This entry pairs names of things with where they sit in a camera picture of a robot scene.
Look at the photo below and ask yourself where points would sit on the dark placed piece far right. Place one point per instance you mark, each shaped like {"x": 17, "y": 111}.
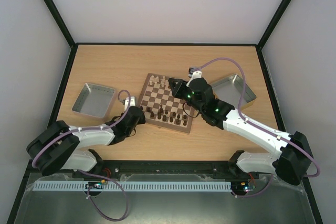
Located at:
{"x": 185, "y": 118}

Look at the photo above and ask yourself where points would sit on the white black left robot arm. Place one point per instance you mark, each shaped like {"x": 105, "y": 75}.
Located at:
{"x": 61, "y": 146}

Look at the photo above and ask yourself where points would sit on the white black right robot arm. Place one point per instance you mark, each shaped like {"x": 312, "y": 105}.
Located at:
{"x": 275, "y": 142}

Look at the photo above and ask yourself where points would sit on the black enclosure frame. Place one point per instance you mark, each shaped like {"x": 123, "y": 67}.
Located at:
{"x": 74, "y": 46}

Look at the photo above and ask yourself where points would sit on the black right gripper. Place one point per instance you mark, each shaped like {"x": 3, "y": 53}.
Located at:
{"x": 178, "y": 87}

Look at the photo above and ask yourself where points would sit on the wooden chess board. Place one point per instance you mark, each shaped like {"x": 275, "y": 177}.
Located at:
{"x": 162, "y": 103}

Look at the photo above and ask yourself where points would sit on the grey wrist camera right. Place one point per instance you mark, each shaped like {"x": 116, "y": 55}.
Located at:
{"x": 193, "y": 73}

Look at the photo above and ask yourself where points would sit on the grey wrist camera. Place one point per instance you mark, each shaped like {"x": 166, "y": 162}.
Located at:
{"x": 129, "y": 102}
{"x": 193, "y": 73}

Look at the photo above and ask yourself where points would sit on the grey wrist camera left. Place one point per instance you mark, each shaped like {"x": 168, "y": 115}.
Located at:
{"x": 129, "y": 102}

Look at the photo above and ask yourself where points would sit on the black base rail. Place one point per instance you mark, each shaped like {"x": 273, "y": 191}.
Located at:
{"x": 168, "y": 167}

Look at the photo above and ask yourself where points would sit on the dark placed piece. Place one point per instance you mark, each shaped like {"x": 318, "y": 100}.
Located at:
{"x": 178, "y": 119}
{"x": 185, "y": 118}

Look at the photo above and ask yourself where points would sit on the slotted white cable duct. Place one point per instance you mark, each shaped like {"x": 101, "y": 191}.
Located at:
{"x": 134, "y": 186}

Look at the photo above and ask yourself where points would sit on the metal tin lid left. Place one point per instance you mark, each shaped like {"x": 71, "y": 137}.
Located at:
{"x": 94, "y": 101}

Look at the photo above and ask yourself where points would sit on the metal tin tray right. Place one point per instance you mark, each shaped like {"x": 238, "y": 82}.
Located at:
{"x": 229, "y": 89}

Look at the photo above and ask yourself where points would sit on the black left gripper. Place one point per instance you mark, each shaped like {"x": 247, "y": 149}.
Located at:
{"x": 142, "y": 120}

